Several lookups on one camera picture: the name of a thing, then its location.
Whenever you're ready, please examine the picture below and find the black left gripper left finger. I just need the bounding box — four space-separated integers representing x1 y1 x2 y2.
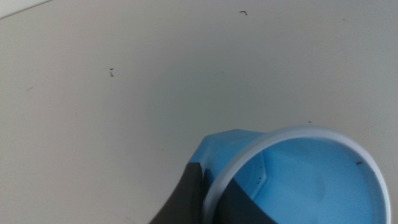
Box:
149 162 205 224

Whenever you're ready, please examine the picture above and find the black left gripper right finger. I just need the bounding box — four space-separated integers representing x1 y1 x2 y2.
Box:
217 179 279 224

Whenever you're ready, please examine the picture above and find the blue plastic cup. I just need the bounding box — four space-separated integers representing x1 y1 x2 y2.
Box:
188 125 392 224

